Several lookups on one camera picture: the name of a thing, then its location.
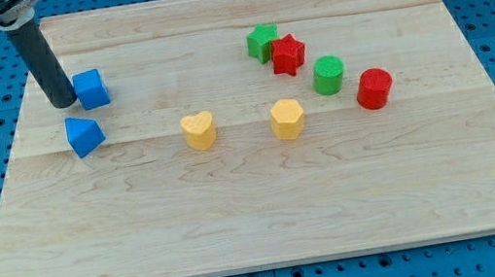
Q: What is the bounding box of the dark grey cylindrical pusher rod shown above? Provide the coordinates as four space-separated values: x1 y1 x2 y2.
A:
6 18 77 109

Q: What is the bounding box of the blue cube block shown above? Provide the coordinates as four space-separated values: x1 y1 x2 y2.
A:
72 69 111 111

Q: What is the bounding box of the yellow heart block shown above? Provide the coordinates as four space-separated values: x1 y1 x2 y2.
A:
180 110 217 151

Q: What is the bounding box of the blue triangular prism block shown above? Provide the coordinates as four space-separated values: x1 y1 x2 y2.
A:
64 118 106 158

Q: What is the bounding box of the light wooden board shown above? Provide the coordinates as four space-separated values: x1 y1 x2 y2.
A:
0 0 495 277

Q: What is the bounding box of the green star block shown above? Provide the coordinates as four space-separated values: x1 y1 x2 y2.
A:
246 23 278 64

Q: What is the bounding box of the red star block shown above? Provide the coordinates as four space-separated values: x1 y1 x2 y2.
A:
270 34 305 77

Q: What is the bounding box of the yellow hexagon block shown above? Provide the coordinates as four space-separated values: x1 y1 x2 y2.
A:
270 98 305 140

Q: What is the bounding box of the green cylinder block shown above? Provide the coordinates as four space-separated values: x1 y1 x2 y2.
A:
312 55 344 96

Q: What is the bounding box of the red cylinder block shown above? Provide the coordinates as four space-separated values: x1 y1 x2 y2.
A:
356 68 393 110

